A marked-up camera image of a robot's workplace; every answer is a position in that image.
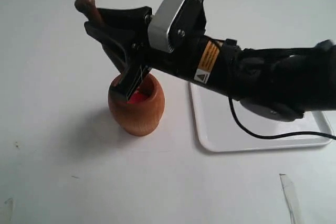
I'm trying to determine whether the wooden pestle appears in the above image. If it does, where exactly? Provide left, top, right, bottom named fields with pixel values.
left=74, top=0, right=104, bottom=27

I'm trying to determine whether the red object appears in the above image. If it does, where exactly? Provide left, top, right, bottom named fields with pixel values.
left=128, top=91, right=149, bottom=104

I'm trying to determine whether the white rectangular tray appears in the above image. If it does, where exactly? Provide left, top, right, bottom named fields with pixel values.
left=189, top=83, right=335, bottom=153

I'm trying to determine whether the clear tape strip right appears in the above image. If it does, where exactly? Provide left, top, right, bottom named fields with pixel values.
left=279, top=174, right=303, bottom=224

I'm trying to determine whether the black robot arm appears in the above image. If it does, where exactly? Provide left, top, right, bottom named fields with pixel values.
left=83, top=6, right=335, bottom=121

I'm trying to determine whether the clear tape piece left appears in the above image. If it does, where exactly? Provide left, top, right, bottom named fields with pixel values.
left=3, top=198, right=14, bottom=222

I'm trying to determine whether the wooden mortar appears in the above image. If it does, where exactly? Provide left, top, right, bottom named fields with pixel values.
left=108, top=74, right=165, bottom=136

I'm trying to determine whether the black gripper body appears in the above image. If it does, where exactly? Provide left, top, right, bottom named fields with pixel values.
left=131, top=6, right=236, bottom=96

